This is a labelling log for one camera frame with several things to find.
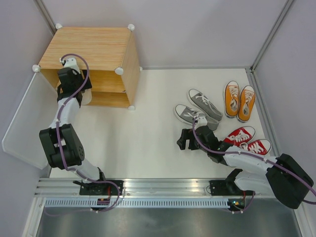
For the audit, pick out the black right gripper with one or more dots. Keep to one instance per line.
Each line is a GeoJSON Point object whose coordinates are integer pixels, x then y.
{"type": "Point", "coordinates": [186, 134]}

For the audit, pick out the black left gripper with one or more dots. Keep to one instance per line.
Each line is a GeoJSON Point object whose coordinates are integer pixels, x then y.
{"type": "Point", "coordinates": [79, 76]}

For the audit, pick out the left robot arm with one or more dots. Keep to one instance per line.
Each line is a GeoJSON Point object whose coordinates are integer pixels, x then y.
{"type": "Point", "coordinates": [60, 142]}

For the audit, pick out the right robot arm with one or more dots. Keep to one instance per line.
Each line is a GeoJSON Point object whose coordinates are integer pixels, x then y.
{"type": "Point", "coordinates": [254, 170]}

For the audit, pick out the translucent cabinet door panel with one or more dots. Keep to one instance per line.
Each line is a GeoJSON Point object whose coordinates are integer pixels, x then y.
{"type": "Point", "coordinates": [36, 111]}

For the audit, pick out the wooden shoe cabinet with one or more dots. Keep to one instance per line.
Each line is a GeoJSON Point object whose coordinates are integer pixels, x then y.
{"type": "Point", "coordinates": [109, 53]}

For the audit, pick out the grey sneaker left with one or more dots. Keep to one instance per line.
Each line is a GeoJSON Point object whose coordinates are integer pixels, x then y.
{"type": "Point", "coordinates": [186, 115]}

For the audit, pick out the grey sneaker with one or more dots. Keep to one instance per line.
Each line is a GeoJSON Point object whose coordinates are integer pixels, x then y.
{"type": "Point", "coordinates": [199, 100]}
{"type": "Point", "coordinates": [186, 115]}

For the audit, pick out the grey sneaker right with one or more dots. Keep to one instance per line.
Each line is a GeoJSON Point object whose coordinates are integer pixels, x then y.
{"type": "Point", "coordinates": [199, 100]}

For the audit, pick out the red sneaker upper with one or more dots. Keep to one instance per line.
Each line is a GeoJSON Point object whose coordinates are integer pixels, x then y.
{"type": "Point", "coordinates": [241, 135]}

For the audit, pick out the red sneaker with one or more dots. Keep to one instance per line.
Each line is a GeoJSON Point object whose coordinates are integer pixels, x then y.
{"type": "Point", "coordinates": [241, 135]}
{"type": "Point", "coordinates": [260, 146]}

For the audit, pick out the orange sneaker left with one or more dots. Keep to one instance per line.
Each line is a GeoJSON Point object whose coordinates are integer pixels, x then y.
{"type": "Point", "coordinates": [231, 99]}

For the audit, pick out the orange sneaker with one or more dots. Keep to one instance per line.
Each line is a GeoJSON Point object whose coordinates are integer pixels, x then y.
{"type": "Point", "coordinates": [247, 101]}
{"type": "Point", "coordinates": [231, 99]}

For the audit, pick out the orange sneaker right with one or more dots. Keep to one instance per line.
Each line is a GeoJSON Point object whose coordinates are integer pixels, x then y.
{"type": "Point", "coordinates": [247, 101]}

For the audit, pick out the red sneaker lower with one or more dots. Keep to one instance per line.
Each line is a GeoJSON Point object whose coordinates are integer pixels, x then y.
{"type": "Point", "coordinates": [260, 146]}

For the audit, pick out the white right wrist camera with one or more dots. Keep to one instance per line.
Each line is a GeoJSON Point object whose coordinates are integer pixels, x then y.
{"type": "Point", "coordinates": [199, 121]}

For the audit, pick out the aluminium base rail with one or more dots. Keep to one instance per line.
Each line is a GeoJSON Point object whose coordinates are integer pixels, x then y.
{"type": "Point", "coordinates": [132, 188]}

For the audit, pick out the white slotted cable duct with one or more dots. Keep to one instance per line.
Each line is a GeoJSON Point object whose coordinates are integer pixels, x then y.
{"type": "Point", "coordinates": [140, 202]}

